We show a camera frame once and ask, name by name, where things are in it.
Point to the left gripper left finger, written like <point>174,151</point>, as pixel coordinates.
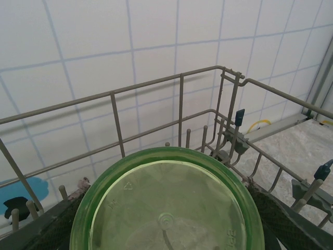
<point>52,229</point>

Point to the blue oval fish sticker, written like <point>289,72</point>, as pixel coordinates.
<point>20,190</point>

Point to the aluminium table edge rail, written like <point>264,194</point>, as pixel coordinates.
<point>281,127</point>

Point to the green translucent plastic cup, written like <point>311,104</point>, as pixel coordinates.
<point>169,198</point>

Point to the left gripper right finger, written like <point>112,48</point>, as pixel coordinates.
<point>281,229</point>

